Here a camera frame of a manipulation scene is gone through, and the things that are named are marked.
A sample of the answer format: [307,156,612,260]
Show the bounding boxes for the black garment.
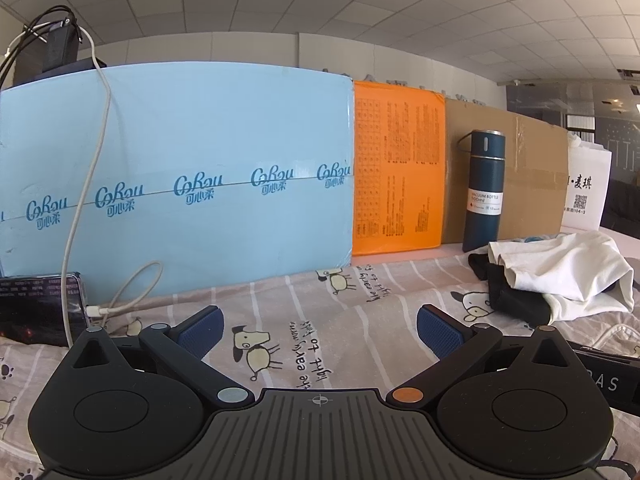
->
[467,252,553,327]

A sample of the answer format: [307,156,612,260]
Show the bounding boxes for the white paper bag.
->
[560,132,613,233]

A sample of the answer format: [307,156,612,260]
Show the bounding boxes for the black cables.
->
[0,5,81,91]

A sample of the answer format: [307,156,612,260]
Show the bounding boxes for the dark flat device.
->
[12,50,108,88]

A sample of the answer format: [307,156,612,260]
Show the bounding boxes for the dark blue vacuum bottle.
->
[456,129,507,253]

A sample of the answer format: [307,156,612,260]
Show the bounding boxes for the white charging cable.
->
[5,25,113,348]

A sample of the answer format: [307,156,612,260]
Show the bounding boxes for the beige cable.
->
[100,260,218,328]

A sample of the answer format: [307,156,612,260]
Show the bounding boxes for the large light blue carton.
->
[0,62,355,286]

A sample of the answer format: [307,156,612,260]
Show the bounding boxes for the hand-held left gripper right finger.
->
[385,304,583,406]

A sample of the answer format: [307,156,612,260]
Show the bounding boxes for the black power adapter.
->
[42,17,81,73]

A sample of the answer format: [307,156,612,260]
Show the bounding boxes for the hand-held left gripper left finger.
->
[65,305,253,411]

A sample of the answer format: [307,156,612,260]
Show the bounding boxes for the brown cardboard box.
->
[442,97,573,246]

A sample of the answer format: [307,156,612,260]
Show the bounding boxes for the orange printed carton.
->
[350,80,447,257]

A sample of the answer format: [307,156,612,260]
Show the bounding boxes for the black smartphone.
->
[0,271,88,348]

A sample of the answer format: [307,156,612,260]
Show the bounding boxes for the white garment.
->
[487,230,636,323]

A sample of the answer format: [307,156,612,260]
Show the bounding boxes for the grey cartoon printed bed sheet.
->
[0,232,640,480]

